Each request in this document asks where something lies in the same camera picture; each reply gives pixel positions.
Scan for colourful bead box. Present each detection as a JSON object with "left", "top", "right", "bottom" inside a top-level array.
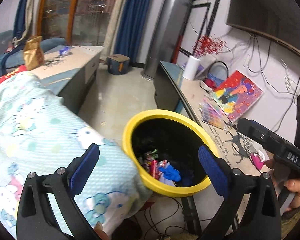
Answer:
[{"left": 199, "top": 97, "right": 227, "bottom": 130}]

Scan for cartoon cat printed blanket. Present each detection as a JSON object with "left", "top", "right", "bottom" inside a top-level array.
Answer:
[{"left": 0, "top": 71, "right": 153, "bottom": 240}]

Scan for coffee table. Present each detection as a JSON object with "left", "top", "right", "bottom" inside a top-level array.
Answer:
[{"left": 30, "top": 45, "right": 105, "bottom": 114}]

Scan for person's right forearm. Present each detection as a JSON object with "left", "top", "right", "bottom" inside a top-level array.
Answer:
[{"left": 281, "top": 195, "right": 300, "bottom": 238}]

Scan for person's right hand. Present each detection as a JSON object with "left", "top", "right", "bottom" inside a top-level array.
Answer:
[{"left": 264, "top": 159, "right": 300, "bottom": 210}]

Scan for blue glove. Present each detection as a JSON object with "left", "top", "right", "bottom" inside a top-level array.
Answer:
[{"left": 159, "top": 161, "right": 182, "bottom": 182}]

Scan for yellow rimmed bin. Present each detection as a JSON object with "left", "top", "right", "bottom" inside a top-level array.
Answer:
[{"left": 122, "top": 109, "right": 219, "bottom": 197}]

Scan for red berry branches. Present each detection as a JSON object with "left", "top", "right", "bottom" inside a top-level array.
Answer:
[{"left": 190, "top": 34, "right": 228, "bottom": 60}]

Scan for red blanket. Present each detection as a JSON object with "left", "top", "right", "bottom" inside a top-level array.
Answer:
[{"left": 0, "top": 65, "right": 28, "bottom": 92}]

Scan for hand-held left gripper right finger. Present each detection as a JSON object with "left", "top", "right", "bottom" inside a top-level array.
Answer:
[{"left": 197, "top": 145, "right": 282, "bottom": 240}]

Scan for television cabinet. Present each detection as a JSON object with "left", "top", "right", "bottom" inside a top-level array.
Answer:
[{"left": 154, "top": 60, "right": 298, "bottom": 235}]

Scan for wall television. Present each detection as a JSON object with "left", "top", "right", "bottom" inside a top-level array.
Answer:
[{"left": 226, "top": 0, "right": 300, "bottom": 62}]

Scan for beige curtain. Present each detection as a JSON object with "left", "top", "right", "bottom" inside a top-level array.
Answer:
[
  {"left": 104, "top": 0, "right": 134, "bottom": 58},
  {"left": 25, "top": 0, "right": 47, "bottom": 40}
]

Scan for purple wrapper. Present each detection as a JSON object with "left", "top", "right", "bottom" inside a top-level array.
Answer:
[{"left": 137, "top": 156, "right": 150, "bottom": 173}]

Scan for wooden glass sliding door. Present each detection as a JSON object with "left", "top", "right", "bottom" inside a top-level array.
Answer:
[{"left": 36, "top": 0, "right": 122, "bottom": 48}]

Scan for blue storage stool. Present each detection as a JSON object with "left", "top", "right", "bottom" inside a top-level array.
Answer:
[{"left": 107, "top": 54, "right": 130, "bottom": 75}]

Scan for gold snack bag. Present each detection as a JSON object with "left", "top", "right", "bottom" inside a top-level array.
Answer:
[{"left": 23, "top": 36, "right": 45, "bottom": 71}]

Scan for black wall cables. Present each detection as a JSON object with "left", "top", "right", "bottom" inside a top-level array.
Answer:
[{"left": 230, "top": 34, "right": 300, "bottom": 135}]

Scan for black silver wrapper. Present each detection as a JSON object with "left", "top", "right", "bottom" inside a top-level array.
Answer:
[{"left": 142, "top": 149, "right": 159, "bottom": 159}]

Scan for grey tower air conditioner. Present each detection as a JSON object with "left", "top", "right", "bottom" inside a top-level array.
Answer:
[{"left": 141, "top": 0, "right": 190, "bottom": 80}]

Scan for red snack packet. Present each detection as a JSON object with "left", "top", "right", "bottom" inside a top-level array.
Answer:
[{"left": 149, "top": 160, "right": 160, "bottom": 179}]

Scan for white paper roll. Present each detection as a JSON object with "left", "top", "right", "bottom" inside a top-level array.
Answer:
[{"left": 184, "top": 56, "right": 200, "bottom": 81}]

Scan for blue curtain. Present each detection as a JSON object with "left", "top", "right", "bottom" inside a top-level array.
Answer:
[
  {"left": 114, "top": 0, "right": 157, "bottom": 64},
  {"left": 12, "top": 0, "right": 34, "bottom": 38}
]

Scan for colourful painting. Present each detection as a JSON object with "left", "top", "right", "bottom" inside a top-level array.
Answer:
[{"left": 211, "top": 70, "right": 264, "bottom": 123}]

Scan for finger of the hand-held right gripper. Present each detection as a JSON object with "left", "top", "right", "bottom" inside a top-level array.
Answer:
[{"left": 237, "top": 118, "right": 273, "bottom": 147}]

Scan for basket with black handle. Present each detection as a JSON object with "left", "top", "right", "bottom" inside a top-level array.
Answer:
[{"left": 200, "top": 60, "right": 230, "bottom": 90}]

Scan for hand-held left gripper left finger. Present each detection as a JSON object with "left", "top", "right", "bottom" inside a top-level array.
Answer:
[{"left": 16, "top": 143, "right": 100, "bottom": 240}]

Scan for pink white small object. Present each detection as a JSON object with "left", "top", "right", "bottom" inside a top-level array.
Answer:
[{"left": 249, "top": 149, "right": 267, "bottom": 170}]

